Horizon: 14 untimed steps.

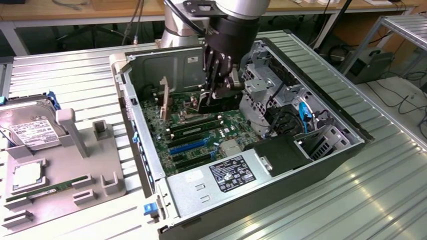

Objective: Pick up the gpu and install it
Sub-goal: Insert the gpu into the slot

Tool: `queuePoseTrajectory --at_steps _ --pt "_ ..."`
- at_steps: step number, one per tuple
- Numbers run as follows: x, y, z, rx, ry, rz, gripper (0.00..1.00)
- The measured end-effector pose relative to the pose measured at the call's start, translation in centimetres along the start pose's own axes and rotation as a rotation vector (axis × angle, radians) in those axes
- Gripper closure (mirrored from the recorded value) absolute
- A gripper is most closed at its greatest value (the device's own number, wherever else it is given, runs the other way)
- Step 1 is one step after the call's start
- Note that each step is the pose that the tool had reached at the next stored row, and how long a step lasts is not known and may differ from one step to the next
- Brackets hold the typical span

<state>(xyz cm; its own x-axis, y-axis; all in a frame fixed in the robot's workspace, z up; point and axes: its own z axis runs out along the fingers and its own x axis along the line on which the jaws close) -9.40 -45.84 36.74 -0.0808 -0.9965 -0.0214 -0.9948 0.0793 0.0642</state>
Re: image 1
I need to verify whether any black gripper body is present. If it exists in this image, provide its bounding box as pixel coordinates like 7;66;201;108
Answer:
203;16;260;64

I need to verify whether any graphics card with metal bracket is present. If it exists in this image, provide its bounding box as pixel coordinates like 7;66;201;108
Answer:
159;76;241;121

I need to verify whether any silver drive cage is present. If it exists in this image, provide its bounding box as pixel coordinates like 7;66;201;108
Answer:
237;41;288;137

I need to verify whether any open grey PC case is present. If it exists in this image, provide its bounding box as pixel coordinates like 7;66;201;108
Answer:
108;29;375;235

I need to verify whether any green motherboard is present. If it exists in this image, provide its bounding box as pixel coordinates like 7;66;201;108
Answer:
139;84;264;176

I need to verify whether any CPU socket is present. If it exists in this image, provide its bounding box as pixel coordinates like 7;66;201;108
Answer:
177;106;201;125

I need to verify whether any black RAM slot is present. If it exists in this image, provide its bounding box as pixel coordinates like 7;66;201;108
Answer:
164;115;221;131

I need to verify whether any installed green RAM stick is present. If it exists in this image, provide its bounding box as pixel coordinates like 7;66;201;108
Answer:
169;122;224;137

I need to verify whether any silver chipset heatsink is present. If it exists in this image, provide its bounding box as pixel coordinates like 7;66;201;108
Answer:
217;140;243;158

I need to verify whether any black expansion slot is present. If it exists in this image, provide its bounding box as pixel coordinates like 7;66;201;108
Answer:
172;152;215;164
165;136;204;148
175;158;220;173

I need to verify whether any blue expansion slot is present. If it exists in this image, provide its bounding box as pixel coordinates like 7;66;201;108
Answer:
169;141;207;155

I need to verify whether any black plastic shroud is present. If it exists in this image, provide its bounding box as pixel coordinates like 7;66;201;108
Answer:
244;136;315;178

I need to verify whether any silver disk bay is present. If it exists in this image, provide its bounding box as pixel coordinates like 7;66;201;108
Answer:
285;83;364;162

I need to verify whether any black box on floor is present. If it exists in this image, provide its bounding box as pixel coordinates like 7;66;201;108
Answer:
343;48;396;85

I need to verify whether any grey power supply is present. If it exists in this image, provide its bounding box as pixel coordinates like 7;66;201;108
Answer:
164;154;273;221

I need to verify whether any wooden desk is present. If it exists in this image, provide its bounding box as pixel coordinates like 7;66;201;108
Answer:
0;0;418;56

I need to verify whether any grey parts rack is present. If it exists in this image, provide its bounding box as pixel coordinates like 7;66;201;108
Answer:
1;107;129;231

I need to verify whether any blue case latch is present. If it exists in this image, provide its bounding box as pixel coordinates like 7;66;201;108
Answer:
141;203;157;216

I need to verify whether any silver hard disk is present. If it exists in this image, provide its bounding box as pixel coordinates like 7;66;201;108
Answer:
0;98;64;151

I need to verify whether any loose green RAM stick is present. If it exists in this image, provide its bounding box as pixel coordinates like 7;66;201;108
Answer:
5;176;89;202

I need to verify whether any silver CPU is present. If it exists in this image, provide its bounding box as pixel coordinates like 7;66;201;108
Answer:
12;164;47;189

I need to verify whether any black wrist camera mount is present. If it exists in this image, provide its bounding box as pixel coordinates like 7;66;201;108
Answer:
181;0;228;19

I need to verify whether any grey hanging cable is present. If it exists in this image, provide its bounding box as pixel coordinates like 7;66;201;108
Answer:
125;0;145;46

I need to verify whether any black wire bundle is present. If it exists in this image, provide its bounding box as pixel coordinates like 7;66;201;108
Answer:
265;109;302;136

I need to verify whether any blue wire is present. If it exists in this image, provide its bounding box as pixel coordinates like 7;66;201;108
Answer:
299;101;311;135

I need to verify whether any blue disk bracket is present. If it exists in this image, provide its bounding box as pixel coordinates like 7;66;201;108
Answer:
5;91;63;112

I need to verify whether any metal slat table frame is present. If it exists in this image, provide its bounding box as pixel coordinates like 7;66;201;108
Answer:
366;15;427;58

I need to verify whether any black floor cable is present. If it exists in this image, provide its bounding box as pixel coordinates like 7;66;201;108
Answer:
366;72;427;131

